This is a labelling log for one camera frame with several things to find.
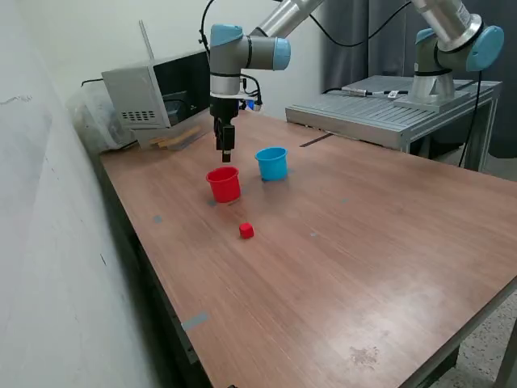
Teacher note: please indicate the light blue plastic bin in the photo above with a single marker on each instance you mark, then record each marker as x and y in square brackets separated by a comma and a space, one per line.
[272, 167]

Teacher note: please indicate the silver UR5e arm blue caps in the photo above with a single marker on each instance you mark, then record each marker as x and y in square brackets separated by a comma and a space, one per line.
[258, 52]

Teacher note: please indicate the silver microwave oven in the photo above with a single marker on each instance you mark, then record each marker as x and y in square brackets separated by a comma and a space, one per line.
[133, 93]

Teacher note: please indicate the wooden stick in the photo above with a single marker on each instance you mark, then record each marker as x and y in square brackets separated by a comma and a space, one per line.
[155, 141]
[163, 144]

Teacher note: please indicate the clear plastic bag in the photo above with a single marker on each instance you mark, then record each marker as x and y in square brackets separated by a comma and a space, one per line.
[93, 121]

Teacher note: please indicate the red plastic bin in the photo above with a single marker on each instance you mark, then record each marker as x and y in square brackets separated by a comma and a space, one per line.
[223, 190]

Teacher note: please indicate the dark metal strip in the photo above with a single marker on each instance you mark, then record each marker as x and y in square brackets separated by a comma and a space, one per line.
[316, 140]

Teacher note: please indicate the small black camera mount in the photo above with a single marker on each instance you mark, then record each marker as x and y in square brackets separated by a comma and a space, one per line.
[203, 38]

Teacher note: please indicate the aluminium robot base platform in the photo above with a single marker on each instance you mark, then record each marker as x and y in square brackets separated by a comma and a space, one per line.
[355, 113]

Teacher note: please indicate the clear acrylic sheet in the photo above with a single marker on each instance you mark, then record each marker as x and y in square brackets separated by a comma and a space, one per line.
[202, 131]

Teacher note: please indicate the red cube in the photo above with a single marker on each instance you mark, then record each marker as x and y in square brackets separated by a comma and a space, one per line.
[246, 231]

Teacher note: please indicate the long grey tape strip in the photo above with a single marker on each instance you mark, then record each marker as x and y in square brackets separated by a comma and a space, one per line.
[196, 321]

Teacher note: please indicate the thin white rod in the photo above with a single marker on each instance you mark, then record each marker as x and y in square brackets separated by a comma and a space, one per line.
[146, 40]

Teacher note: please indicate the wrist module with blue light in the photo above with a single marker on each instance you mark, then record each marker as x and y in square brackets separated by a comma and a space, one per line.
[257, 105]

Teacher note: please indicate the small grey tape square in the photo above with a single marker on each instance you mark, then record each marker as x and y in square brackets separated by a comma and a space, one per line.
[157, 219]

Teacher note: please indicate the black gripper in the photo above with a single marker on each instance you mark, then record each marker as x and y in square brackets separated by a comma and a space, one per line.
[224, 107]

